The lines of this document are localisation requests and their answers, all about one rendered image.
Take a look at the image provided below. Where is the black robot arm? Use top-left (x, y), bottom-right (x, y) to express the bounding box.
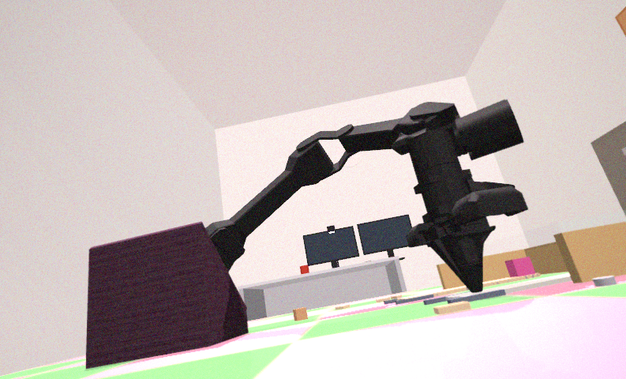
top-left (206, 99), bottom-right (523, 272)

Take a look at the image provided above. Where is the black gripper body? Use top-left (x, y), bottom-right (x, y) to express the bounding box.
top-left (406, 163), bottom-right (528, 248)

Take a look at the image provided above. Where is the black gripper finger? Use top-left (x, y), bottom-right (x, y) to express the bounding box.
top-left (426, 239), bottom-right (474, 293)
top-left (440, 225), bottom-right (496, 293)

